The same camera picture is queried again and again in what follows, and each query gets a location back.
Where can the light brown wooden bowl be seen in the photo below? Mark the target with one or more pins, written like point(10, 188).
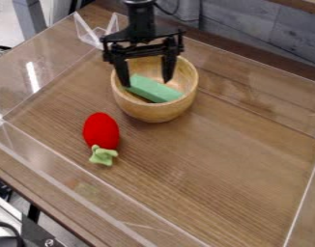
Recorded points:
point(145, 110)

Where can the green rectangular block stick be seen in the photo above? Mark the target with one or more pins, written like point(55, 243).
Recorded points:
point(152, 90)

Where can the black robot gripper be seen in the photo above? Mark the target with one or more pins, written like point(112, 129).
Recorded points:
point(125, 45)

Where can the black table clamp mount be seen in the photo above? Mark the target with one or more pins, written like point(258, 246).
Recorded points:
point(35, 236)

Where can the clear acrylic enclosure wall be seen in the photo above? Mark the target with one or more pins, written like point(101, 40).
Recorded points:
point(222, 178)

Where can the grey cabinet leg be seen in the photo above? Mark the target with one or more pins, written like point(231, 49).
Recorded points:
point(30, 17)

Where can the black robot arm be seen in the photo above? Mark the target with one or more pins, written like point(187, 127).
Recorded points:
point(141, 19)

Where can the red plush strawberry toy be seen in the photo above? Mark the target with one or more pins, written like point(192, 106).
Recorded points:
point(102, 136)

